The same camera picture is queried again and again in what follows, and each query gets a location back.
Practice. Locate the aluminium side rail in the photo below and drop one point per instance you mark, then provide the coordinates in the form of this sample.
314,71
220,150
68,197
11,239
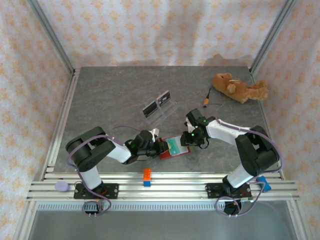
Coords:
63,120
262,110

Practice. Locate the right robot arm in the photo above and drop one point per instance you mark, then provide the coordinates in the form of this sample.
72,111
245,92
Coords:
225,130

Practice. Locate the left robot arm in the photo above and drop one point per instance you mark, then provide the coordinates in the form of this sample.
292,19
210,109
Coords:
117,151

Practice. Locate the brown plush toy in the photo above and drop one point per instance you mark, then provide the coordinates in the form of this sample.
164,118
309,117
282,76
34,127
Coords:
237,90

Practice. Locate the credit card with pale edge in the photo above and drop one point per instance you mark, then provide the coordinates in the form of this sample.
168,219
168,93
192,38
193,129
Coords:
164,99

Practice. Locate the blue toy brick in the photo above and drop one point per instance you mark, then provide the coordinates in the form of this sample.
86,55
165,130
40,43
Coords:
147,183

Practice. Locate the green credit card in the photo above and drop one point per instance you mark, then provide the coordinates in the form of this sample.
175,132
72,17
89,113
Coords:
176,147

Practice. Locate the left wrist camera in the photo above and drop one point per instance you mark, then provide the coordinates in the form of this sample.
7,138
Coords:
154,132

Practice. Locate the blue plastic object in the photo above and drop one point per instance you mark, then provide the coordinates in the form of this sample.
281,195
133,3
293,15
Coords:
265,183

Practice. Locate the black right control box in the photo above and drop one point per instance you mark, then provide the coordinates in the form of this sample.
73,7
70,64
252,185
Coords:
232,206

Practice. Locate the aluminium rail base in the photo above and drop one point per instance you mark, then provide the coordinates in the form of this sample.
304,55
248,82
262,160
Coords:
175,192

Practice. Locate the clear acrylic card stand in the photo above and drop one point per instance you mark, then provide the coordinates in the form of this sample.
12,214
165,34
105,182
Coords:
167,110

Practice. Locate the lilac round puck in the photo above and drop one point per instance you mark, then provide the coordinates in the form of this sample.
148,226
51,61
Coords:
61,187

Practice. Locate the orange toy brick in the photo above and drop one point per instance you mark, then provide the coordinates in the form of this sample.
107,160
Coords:
147,174

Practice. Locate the aluminium frame post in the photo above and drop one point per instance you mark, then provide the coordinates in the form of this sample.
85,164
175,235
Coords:
272,35
50,35

